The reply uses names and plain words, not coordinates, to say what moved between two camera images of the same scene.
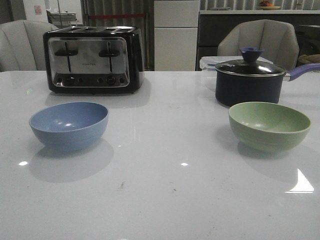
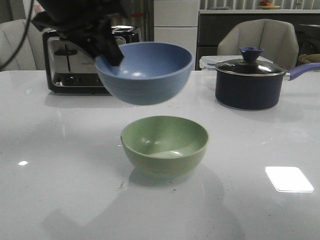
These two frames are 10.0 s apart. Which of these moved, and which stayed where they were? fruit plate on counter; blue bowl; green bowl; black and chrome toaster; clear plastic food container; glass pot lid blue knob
Moved: blue bowl; green bowl
Stayed: fruit plate on counter; black and chrome toaster; glass pot lid blue knob; clear plastic food container
